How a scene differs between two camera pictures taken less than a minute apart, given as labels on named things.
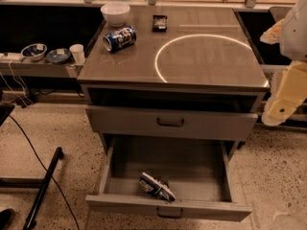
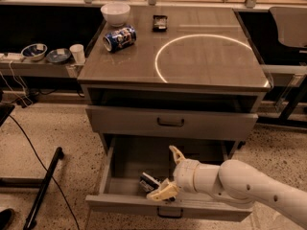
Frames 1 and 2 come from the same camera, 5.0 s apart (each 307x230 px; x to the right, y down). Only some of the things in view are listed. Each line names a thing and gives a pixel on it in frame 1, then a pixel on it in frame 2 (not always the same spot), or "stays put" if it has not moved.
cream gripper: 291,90 → 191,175
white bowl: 115,12 stays put
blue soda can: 120,37 stays put
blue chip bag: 156,185 stays put
